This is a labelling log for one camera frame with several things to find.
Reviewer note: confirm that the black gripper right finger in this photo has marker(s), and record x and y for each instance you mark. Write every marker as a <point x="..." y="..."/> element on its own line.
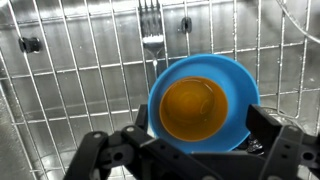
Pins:
<point x="290" y="153"/>

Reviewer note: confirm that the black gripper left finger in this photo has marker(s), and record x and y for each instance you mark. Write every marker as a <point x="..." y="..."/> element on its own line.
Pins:
<point x="110" y="156"/>

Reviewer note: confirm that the blue plastic bowl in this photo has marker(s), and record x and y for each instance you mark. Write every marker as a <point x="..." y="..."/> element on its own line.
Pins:
<point x="240" y="83"/>

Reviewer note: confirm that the orange plastic bowl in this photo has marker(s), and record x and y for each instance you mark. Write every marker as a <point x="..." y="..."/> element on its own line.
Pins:
<point x="193" y="108"/>

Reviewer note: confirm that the stainless steel sink basin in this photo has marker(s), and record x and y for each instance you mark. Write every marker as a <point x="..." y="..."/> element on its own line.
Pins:
<point x="46" y="83"/>

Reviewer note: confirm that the silver fork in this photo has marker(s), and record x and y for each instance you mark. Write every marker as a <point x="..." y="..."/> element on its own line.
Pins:
<point x="152" y="33"/>

